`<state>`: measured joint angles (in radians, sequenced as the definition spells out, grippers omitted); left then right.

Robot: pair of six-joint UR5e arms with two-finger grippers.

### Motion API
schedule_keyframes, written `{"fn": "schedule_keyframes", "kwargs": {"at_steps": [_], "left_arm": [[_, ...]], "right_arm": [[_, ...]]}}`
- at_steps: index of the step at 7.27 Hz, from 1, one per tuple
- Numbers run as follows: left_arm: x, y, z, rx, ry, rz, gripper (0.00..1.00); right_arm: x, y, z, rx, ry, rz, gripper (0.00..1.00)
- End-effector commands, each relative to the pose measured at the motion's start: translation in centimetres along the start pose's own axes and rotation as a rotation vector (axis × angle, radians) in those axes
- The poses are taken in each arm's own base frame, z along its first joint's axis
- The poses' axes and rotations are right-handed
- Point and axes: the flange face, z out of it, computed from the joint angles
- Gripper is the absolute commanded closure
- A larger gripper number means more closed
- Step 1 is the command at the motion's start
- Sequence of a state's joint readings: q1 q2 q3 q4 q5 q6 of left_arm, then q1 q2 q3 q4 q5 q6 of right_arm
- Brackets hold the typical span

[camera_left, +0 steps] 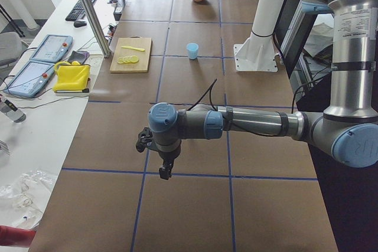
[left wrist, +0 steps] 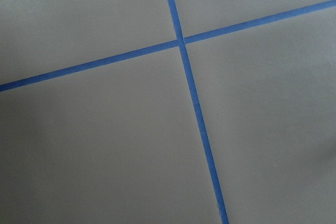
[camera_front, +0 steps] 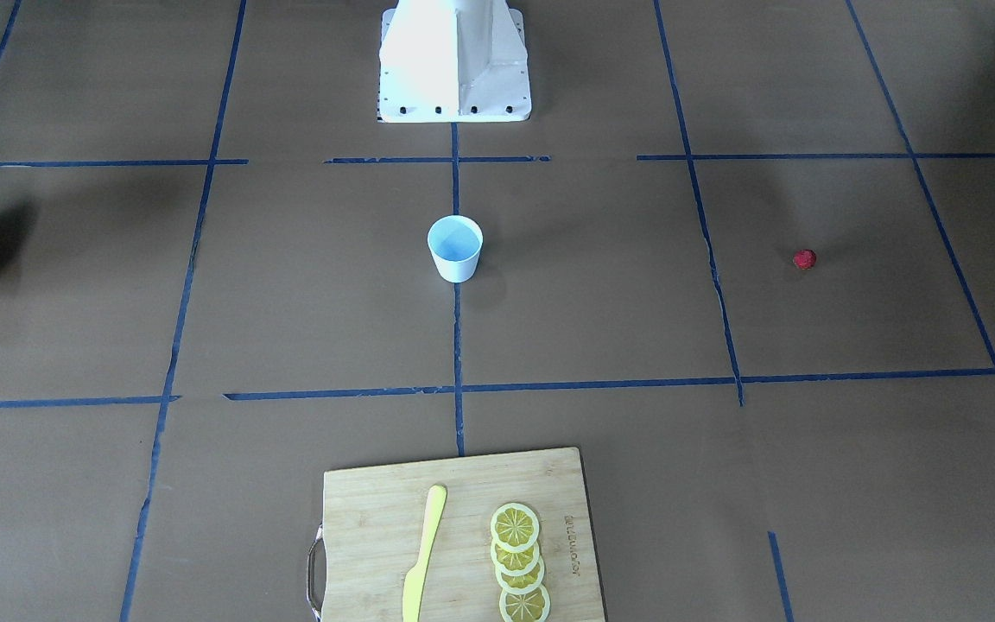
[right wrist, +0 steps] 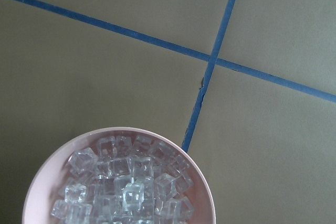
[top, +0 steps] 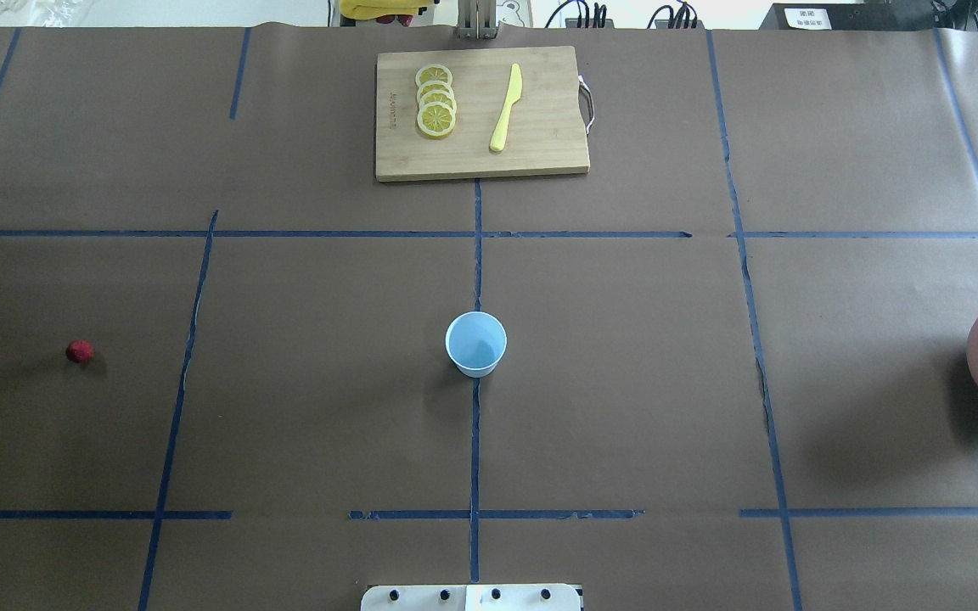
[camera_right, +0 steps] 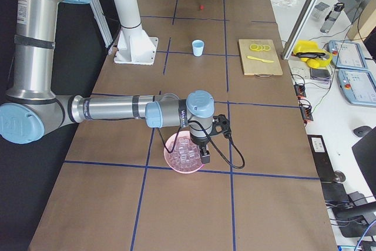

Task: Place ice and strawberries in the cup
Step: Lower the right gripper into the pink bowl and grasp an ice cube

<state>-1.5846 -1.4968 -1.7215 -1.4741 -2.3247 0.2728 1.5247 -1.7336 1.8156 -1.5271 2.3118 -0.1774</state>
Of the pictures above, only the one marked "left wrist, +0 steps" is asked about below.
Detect blue tape grid lines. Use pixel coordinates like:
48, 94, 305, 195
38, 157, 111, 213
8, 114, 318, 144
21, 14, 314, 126
1, 0, 335, 223

